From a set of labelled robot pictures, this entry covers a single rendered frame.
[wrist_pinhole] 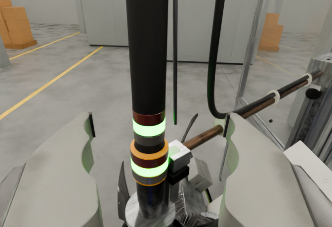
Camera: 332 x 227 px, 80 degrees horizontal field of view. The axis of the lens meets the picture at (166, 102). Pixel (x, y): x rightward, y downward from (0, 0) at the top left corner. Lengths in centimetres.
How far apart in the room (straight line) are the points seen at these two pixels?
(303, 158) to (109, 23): 726
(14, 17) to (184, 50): 544
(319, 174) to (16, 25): 828
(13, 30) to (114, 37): 320
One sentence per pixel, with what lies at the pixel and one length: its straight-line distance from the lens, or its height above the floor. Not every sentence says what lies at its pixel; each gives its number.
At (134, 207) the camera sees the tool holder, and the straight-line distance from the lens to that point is 32.
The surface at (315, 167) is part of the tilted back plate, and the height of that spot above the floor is 135.
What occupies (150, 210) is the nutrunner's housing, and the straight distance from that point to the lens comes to 29.
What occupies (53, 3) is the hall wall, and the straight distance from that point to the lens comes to 1416.
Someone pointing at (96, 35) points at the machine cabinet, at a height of 36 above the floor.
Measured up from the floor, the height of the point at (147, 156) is 158.
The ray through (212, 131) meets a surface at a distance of 31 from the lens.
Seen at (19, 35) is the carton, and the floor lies 40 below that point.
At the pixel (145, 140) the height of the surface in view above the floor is 160.
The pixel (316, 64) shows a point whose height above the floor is 157.
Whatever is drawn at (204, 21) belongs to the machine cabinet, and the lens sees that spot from 570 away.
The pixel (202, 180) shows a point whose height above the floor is 113.
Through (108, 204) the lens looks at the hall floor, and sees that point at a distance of 214.
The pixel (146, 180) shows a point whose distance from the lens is 24.
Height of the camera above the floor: 173
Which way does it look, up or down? 28 degrees down
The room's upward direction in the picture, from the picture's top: 2 degrees clockwise
